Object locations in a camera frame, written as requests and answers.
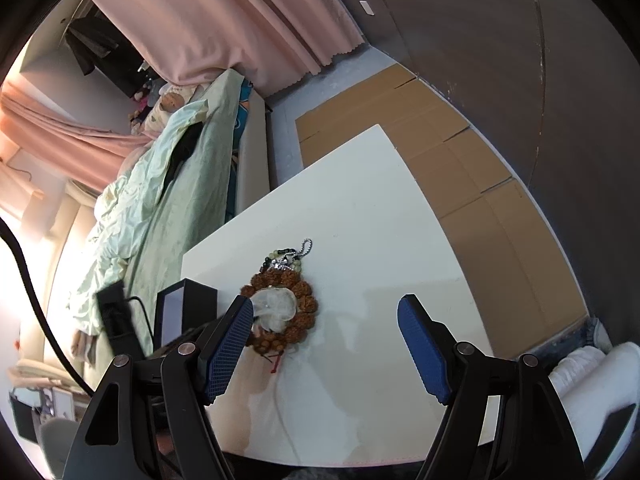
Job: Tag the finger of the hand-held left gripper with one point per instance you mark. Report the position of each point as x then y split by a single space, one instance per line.
116 315

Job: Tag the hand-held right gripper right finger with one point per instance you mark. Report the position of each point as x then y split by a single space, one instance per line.
425 345

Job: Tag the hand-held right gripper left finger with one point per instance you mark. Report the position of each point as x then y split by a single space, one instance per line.
227 345

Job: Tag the black jewelry box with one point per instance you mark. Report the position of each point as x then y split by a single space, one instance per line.
202 300

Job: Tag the light green quilt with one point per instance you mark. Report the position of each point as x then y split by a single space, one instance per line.
130 200

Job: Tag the flattened cardboard sheets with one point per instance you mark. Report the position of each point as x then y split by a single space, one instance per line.
500 220

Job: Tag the bed with green sheet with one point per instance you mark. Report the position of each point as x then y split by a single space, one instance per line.
200 170

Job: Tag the white shoe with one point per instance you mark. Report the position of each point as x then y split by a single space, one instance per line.
596 332
595 390

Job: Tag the black garment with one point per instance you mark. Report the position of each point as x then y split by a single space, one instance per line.
185 147

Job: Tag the pink curtain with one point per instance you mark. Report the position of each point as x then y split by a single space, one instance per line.
60 135
225 10

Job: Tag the plush toys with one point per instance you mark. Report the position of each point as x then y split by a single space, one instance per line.
142 105

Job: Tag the bear print pillow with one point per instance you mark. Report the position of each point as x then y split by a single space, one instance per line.
165 105

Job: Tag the hanging dark clothes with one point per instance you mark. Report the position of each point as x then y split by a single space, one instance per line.
100 45

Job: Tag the white wall switch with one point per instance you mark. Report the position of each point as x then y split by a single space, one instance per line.
367 7

